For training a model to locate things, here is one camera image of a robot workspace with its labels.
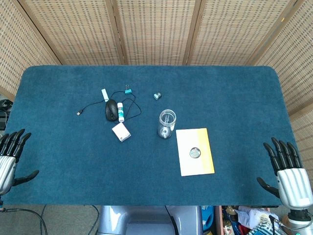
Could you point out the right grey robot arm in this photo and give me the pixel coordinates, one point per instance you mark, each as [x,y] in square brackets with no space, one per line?
[299,221]

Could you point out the grey robot torso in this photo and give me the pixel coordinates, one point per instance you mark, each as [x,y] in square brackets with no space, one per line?
[146,220]

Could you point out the black computer mouse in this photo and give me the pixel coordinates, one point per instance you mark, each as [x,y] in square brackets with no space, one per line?
[111,110]

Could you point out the woven wooden folding screen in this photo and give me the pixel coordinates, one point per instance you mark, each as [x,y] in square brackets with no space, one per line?
[156,29]

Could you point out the dark equipment beside table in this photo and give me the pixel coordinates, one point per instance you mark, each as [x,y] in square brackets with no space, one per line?
[3,112]

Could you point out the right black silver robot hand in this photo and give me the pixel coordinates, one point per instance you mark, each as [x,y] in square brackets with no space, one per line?
[292,183]

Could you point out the small white eraser stick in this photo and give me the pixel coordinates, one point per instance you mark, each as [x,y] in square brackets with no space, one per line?
[105,94]

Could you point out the white green glue stick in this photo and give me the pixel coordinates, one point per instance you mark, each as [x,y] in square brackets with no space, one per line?
[121,112]

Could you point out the pile of bags and packages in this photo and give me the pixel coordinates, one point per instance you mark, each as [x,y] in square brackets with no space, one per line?
[249,218]

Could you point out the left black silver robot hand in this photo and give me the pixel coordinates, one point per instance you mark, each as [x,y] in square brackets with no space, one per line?
[7,169]

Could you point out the small white cardboard box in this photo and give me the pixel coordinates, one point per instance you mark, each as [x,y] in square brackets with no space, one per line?
[121,132]

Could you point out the clear glass jar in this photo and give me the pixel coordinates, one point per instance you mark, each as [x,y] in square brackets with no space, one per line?
[167,123]

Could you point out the blue table mat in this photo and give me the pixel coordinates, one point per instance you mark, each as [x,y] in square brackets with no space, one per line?
[73,159]

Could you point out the round metal lid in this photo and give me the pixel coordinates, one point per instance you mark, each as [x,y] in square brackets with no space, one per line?
[195,152]

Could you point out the white yellow notebook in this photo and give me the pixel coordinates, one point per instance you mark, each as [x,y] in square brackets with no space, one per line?
[189,161]

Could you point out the blue box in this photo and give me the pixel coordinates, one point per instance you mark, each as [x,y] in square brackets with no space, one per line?
[207,218]

